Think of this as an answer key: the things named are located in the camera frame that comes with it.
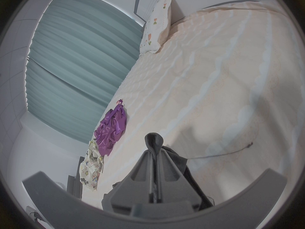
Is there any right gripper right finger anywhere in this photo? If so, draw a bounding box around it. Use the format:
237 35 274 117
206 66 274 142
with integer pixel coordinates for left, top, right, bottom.
156 150 202 210

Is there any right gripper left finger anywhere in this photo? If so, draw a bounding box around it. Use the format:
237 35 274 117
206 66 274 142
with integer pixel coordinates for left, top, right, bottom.
110 150 154 210

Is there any black T-shirt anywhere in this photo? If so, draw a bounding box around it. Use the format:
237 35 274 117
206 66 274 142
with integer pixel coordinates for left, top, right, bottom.
101 133 253 210

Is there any bed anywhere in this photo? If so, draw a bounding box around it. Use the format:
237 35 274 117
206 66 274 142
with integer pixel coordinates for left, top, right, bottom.
81 0 305 210

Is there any white printed pyjama garment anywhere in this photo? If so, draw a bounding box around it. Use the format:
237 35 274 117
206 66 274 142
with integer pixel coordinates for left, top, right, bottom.
79 139 105 192

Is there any purple satin garment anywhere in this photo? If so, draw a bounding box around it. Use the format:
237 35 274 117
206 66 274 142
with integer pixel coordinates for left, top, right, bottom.
94 99 127 157

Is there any black chest of drawers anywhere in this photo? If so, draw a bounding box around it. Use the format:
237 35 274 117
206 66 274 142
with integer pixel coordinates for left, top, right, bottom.
67 156 85 200

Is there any blue-green curtain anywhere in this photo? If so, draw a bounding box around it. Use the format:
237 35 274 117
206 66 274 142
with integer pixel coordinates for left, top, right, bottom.
24 0 146 144

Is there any white printed pillow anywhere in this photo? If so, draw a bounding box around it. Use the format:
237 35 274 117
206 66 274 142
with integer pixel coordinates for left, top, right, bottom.
139 0 172 54

